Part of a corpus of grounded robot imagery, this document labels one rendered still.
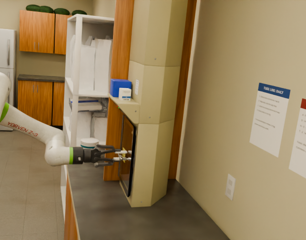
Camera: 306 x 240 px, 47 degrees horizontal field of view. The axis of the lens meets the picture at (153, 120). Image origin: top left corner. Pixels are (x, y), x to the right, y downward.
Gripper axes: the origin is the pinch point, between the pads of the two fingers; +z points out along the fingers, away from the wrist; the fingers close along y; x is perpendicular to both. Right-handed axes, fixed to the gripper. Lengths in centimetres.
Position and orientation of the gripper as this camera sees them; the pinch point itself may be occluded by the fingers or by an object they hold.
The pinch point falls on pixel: (120, 155)
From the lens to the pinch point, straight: 194.1
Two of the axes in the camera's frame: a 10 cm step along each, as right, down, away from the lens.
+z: 9.5, 0.3, 3.1
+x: -3.0, -2.3, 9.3
